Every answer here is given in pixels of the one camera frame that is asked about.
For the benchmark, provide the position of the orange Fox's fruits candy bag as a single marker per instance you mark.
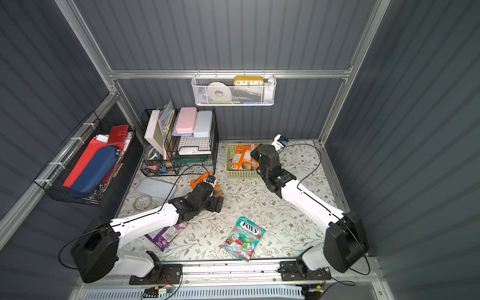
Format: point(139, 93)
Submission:
point(216, 191)

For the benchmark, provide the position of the white tape roll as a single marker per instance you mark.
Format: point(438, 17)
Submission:
point(218, 92)

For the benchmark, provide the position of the teal Fox's candy bag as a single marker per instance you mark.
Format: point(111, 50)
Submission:
point(243, 239)

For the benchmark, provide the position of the clear tape roll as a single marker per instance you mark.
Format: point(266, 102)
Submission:
point(142, 203)

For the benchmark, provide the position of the light green plastic basket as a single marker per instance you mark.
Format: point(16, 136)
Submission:
point(261, 170)

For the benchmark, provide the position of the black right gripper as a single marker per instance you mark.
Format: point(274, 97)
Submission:
point(260, 152)

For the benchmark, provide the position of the blue zipper pouch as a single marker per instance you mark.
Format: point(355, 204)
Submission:
point(95, 172)

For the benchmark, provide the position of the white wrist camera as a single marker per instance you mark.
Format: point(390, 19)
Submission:
point(280, 142)
point(211, 180)

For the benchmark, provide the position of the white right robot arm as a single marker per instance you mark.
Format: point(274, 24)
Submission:
point(345, 239)

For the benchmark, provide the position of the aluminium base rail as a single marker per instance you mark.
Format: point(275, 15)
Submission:
point(260, 279)

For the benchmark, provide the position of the red wallet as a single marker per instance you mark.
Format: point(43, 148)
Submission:
point(117, 136)

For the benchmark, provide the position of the yellow clock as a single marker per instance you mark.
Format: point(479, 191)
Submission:
point(249, 81)

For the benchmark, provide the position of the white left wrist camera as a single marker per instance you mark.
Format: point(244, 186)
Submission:
point(211, 180)

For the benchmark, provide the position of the white wire wall basket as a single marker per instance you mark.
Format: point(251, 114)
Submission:
point(241, 96)

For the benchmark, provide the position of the black wire desk organizer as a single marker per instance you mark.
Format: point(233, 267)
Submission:
point(183, 144)

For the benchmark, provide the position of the red folder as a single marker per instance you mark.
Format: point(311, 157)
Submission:
point(93, 146)

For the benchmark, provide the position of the light blue plastic case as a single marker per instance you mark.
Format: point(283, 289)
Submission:
point(157, 189)

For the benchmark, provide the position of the black wire wall basket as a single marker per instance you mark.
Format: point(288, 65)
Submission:
point(115, 184)

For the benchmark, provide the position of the pink pencil case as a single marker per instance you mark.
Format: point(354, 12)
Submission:
point(186, 120)

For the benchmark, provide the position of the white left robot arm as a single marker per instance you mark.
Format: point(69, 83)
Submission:
point(98, 252)

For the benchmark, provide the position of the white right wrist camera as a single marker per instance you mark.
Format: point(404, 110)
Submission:
point(280, 142)

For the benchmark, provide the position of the purple candy bag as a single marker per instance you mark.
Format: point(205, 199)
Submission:
point(163, 237)

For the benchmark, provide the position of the light blue pencil case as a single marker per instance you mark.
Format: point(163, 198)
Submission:
point(203, 125)

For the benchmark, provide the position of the green mesh zipper pouch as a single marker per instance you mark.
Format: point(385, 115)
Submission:
point(188, 160)

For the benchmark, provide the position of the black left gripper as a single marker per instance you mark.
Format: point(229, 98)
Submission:
point(212, 186)

